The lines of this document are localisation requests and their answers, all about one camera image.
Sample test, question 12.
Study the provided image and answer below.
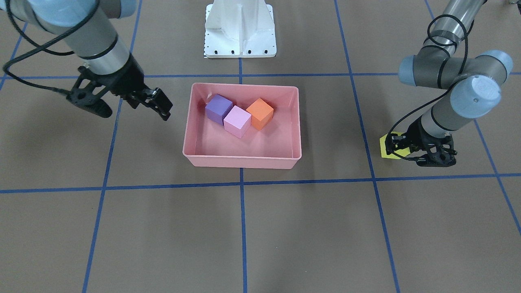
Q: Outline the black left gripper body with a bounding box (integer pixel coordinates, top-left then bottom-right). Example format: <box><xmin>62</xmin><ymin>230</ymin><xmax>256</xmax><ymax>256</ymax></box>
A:
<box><xmin>407</xmin><ymin>118</ymin><xmax>453</xmax><ymax>157</ymax></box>

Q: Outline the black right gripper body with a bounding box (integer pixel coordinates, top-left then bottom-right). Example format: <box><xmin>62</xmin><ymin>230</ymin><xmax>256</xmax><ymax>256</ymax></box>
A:
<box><xmin>97</xmin><ymin>54</ymin><xmax>158</xmax><ymax>108</ymax></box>

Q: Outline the yellow block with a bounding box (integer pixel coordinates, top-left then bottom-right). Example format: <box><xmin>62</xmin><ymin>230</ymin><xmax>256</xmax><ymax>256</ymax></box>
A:
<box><xmin>379</xmin><ymin>134</ymin><xmax>411</xmax><ymax>160</ymax></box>

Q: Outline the purple block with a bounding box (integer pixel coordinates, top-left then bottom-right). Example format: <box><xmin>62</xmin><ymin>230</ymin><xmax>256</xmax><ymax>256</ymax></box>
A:
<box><xmin>205</xmin><ymin>94</ymin><xmax>234</xmax><ymax>126</ymax></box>

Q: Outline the pink block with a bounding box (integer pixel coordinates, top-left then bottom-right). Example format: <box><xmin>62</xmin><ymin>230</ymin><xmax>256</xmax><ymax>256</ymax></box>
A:
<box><xmin>224</xmin><ymin>105</ymin><xmax>252</xmax><ymax>138</ymax></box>

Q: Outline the orange block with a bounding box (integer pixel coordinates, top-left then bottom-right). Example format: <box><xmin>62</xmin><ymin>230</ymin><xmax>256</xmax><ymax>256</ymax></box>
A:
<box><xmin>246</xmin><ymin>98</ymin><xmax>275</xmax><ymax>131</ymax></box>

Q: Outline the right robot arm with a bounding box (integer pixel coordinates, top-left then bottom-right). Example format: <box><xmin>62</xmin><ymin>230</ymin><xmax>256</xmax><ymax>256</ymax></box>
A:
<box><xmin>1</xmin><ymin>0</ymin><xmax>172</xmax><ymax>121</ymax></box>

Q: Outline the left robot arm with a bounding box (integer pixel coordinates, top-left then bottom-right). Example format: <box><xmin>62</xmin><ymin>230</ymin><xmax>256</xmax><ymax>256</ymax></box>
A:
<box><xmin>380</xmin><ymin>0</ymin><xmax>513</xmax><ymax>167</ymax></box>

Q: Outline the pink plastic bin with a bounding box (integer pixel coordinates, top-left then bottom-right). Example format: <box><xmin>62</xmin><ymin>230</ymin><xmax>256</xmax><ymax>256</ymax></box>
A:
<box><xmin>183</xmin><ymin>82</ymin><xmax>302</xmax><ymax>169</ymax></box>

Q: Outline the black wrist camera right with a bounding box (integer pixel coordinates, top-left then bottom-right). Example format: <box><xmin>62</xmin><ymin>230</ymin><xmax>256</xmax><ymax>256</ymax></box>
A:
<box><xmin>66</xmin><ymin>66</ymin><xmax>112</xmax><ymax>118</ymax></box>

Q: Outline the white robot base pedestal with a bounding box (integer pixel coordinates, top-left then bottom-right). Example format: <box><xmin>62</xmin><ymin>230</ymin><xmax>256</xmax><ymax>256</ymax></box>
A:
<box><xmin>204</xmin><ymin>0</ymin><xmax>277</xmax><ymax>58</ymax></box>

